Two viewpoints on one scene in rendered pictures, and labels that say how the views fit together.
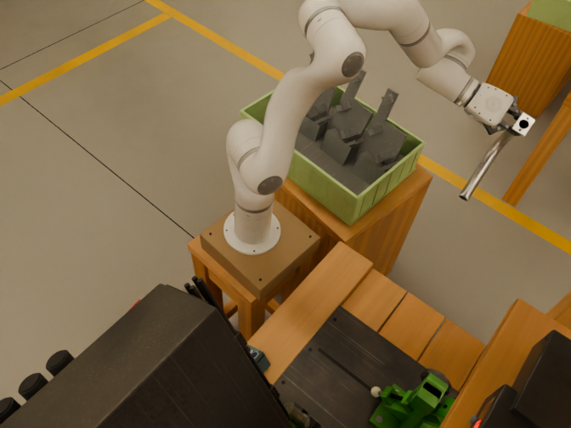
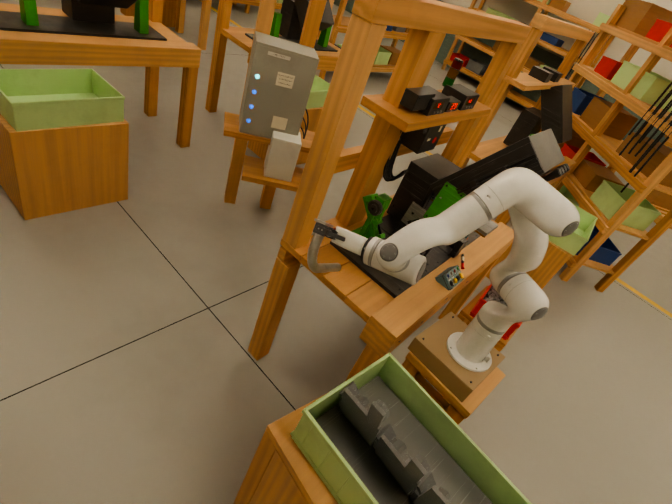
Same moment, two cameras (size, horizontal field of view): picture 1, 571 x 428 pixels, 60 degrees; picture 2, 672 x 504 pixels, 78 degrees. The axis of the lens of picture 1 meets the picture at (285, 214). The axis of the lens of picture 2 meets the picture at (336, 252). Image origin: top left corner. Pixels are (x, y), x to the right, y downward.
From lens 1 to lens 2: 2.21 m
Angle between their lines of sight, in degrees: 90
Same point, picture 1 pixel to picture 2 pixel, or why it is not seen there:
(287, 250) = (438, 332)
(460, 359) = (322, 255)
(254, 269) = (458, 324)
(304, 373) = not seen: hidden behind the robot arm
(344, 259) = (393, 322)
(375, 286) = (369, 304)
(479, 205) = not seen: outside the picture
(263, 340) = (440, 291)
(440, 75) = not seen: hidden behind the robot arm
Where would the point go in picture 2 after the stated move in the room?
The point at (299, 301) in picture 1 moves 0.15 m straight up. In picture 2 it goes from (422, 304) to (438, 281)
